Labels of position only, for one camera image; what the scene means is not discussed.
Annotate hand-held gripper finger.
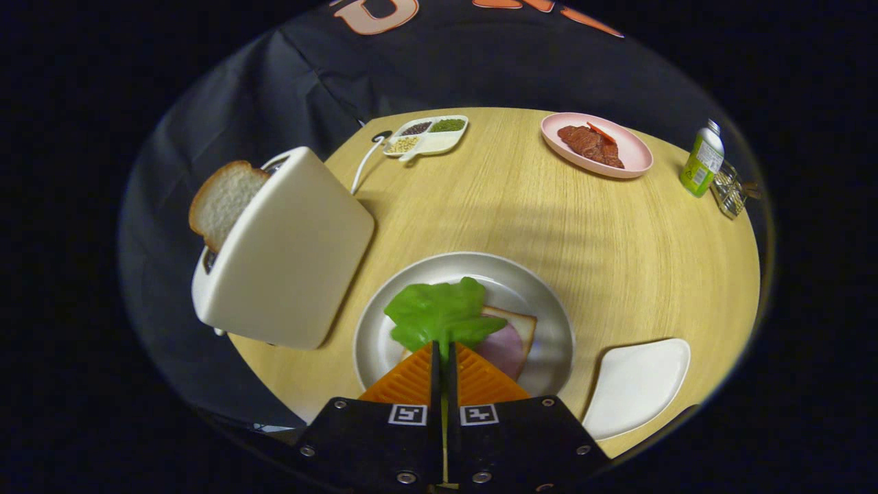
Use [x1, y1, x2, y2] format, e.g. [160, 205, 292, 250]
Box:
[295, 341, 443, 489]
[446, 341, 611, 491]

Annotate green lettuce leaf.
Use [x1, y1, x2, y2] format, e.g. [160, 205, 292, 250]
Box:
[384, 277, 508, 361]

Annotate toasted white bread slice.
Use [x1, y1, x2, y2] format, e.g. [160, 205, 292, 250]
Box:
[189, 160, 270, 253]

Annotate pink ham slice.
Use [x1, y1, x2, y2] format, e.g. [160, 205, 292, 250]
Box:
[473, 322, 525, 381]

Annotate bread slice under ham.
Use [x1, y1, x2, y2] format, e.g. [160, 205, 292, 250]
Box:
[480, 306, 538, 357]

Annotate white round plate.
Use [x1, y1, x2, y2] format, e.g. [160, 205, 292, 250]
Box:
[353, 252, 576, 405]

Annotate white rounded square plate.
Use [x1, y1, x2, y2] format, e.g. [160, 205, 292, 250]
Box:
[582, 338, 691, 441]

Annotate cream white toaster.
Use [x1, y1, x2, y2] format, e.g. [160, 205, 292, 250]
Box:
[191, 145, 376, 351]

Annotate white divided condiment dish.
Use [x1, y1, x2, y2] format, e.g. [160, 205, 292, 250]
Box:
[382, 115, 470, 163]

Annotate reddish brown meat slices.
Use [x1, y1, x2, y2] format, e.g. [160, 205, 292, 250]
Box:
[557, 125, 626, 169]

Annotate pink round plate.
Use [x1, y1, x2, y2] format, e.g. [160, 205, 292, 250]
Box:
[540, 112, 654, 180]

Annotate green labelled bottle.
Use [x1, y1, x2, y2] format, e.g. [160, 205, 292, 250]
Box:
[679, 119, 726, 198]

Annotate white toaster cable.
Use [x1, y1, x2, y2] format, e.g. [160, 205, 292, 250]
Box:
[350, 130, 393, 196]

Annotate small wire basket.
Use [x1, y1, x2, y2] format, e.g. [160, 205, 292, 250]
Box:
[711, 160, 762, 220]

